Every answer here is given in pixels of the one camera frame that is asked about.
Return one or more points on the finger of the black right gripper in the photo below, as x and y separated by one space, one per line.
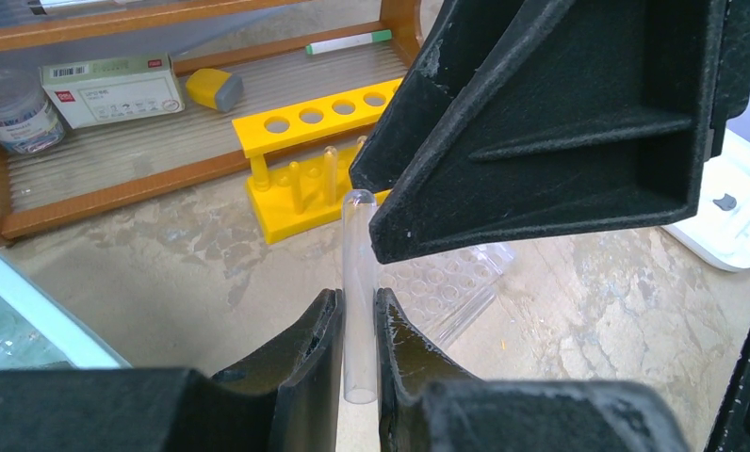
528 119

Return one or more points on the green capped white marker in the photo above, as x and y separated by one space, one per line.
327 46

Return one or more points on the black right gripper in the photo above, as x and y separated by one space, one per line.
732 91

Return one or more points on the clear jar lower shelf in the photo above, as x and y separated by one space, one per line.
29 122

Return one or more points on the yellow green sponge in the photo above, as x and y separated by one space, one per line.
216 89

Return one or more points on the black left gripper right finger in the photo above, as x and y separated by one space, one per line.
430 403

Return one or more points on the clear well plate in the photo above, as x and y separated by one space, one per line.
444 293

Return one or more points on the wooden three-tier shelf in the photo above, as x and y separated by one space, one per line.
115 166

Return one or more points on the white plastic tray lid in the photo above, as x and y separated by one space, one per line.
720 231

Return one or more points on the teal plastic tub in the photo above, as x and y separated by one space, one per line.
37 333

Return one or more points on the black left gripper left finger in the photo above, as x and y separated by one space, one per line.
284 396

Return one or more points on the yellow test tube rack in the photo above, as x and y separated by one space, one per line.
298 177

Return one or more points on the white box lower shelf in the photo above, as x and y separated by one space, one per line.
110 90

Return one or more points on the clear glass test tube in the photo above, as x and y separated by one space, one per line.
359 288

